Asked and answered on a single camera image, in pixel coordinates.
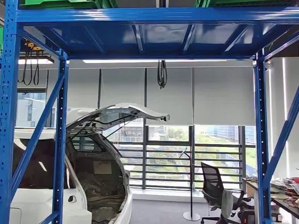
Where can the grey roller blind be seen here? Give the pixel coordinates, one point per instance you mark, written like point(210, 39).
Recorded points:
point(173, 102)
point(81, 86)
point(121, 86)
point(224, 95)

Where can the black mesh office chair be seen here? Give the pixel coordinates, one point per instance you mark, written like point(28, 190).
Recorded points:
point(210, 179)

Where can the grey jacket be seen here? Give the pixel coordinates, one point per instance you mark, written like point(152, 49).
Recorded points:
point(226, 204)

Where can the white car body shell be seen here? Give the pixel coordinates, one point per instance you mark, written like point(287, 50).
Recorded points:
point(35, 204)

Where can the black pole floor stand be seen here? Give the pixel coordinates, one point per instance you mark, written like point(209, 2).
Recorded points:
point(191, 216)

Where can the black equipment case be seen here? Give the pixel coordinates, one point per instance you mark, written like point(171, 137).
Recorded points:
point(246, 216)

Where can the long ceiling light bar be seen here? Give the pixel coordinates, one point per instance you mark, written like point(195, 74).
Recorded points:
point(140, 61)

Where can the black window railing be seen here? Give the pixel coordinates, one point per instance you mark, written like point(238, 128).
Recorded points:
point(163, 143)

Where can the blue steel shelving rack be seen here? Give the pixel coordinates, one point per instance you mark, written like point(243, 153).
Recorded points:
point(140, 15)

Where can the yellow black rail trolley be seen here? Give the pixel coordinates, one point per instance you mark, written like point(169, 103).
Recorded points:
point(32, 47)

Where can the green plastic crate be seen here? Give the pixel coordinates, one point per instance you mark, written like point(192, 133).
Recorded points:
point(58, 3)
point(245, 2)

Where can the rectangular ceiling lamp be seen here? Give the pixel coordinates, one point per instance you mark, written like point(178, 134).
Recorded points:
point(35, 61)

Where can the dark top desk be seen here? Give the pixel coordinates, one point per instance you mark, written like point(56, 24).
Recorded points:
point(286, 205)

